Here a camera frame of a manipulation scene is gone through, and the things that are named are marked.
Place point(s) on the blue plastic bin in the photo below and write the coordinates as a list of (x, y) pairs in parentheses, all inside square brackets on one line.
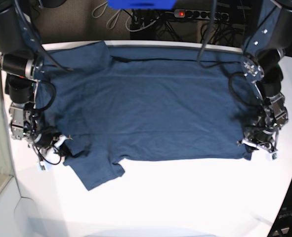
[(141, 4)]

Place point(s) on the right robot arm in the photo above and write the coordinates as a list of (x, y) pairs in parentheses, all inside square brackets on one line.
[(22, 57)]

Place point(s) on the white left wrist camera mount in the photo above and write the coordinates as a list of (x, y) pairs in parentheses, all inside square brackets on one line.
[(272, 155)]

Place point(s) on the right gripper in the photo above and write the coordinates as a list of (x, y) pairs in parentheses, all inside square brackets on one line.
[(50, 147)]

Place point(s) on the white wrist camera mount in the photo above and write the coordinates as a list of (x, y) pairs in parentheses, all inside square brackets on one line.
[(272, 155), (43, 166)]

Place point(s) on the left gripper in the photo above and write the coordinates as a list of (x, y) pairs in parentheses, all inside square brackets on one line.
[(260, 138)]

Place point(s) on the dark blue t-shirt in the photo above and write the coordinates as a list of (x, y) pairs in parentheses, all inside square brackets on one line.
[(144, 103)]

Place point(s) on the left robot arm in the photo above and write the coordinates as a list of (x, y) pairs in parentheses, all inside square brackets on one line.
[(267, 37)]

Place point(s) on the black power strip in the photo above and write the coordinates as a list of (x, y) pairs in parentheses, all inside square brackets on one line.
[(200, 15)]

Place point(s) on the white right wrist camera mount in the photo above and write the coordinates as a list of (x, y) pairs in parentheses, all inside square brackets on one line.
[(43, 166)]

